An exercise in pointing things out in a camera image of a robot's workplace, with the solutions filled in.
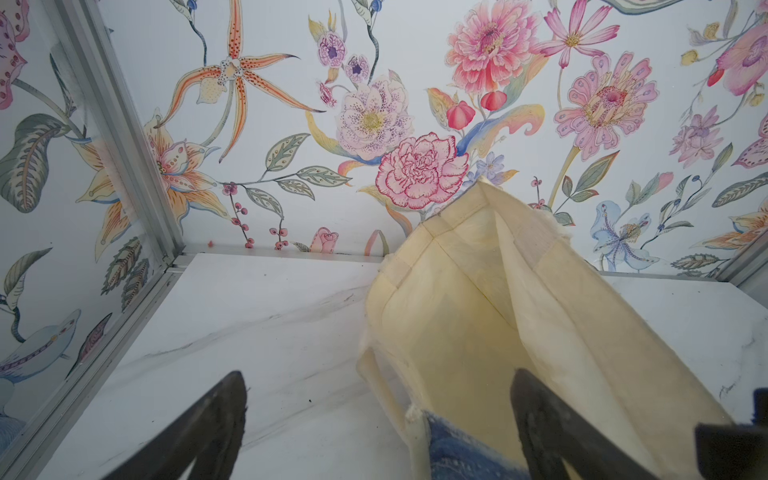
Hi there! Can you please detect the cream canvas shopping bag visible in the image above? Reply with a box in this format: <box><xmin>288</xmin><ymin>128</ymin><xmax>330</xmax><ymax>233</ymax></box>
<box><xmin>357</xmin><ymin>181</ymin><xmax>729</xmax><ymax>478</ymax></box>

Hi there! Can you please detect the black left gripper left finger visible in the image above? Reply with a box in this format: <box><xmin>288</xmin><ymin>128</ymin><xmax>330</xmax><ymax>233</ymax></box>
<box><xmin>106</xmin><ymin>371</ymin><xmax>247</xmax><ymax>479</ymax></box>

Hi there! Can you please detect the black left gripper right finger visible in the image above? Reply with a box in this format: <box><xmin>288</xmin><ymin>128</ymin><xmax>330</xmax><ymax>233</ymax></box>
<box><xmin>510</xmin><ymin>369</ymin><xmax>654</xmax><ymax>479</ymax></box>

